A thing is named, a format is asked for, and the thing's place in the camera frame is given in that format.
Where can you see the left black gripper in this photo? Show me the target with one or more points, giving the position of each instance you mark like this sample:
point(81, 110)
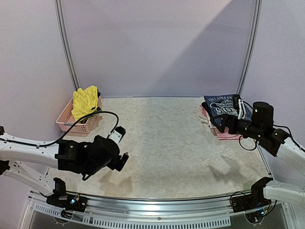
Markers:
point(114, 164)

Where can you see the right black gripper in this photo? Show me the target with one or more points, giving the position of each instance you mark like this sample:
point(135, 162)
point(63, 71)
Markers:
point(230, 124)

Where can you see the navy blue garment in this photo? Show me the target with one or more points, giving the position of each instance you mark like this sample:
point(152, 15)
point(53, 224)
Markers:
point(221, 105)

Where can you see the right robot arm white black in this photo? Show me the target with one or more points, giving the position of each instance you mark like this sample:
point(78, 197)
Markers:
point(277, 141)

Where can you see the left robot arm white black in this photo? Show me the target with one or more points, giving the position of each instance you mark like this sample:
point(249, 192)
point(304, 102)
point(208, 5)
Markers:
point(85, 158)

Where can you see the pink plastic laundry basket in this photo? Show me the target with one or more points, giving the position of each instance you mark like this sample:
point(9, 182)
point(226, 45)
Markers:
point(66, 119)

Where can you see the pink folded garment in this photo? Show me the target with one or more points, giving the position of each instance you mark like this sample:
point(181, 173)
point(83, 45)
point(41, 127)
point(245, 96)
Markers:
point(215, 132)

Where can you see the white folded shirt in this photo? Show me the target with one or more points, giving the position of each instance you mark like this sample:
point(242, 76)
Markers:
point(206, 121)

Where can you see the yellow garment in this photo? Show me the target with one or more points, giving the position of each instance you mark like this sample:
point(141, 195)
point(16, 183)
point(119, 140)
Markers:
point(75, 111)

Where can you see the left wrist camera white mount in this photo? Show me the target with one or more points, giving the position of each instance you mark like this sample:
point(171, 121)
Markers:
point(117, 134)

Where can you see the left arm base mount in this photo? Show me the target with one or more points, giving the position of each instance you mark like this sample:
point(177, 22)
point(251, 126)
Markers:
point(60, 198)

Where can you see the aluminium front rail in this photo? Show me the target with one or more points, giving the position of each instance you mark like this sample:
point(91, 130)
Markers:
point(153, 213)

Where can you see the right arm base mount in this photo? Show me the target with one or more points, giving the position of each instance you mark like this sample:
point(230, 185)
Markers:
point(240, 201)

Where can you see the right aluminium corner post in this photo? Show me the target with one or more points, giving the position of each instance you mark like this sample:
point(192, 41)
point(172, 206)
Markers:
point(250, 46)

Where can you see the aluminium corner post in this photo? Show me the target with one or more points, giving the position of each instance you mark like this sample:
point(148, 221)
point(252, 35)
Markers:
point(250, 46)
point(65, 43)

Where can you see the left aluminium corner post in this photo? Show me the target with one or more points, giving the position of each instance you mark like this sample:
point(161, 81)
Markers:
point(65, 43)

